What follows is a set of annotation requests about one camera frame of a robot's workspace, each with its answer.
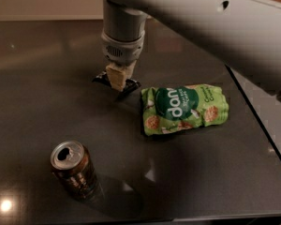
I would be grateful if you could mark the grey side table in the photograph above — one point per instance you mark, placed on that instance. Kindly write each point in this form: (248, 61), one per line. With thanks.
(266, 109)

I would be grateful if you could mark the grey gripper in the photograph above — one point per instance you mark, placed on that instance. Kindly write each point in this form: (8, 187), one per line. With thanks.
(124, 52)

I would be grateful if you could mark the green rice chip bag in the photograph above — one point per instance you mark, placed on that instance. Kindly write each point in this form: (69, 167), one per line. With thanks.
(170, 110)

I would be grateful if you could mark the black rxbar chocolate wrapper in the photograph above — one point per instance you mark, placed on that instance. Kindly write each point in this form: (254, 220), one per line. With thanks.
(130, 86)

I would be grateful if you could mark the brown opened soda can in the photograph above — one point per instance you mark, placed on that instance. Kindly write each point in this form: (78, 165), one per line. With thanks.
(72, 166)

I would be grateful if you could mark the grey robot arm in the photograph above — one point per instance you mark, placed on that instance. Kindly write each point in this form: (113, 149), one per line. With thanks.
(244, 34)

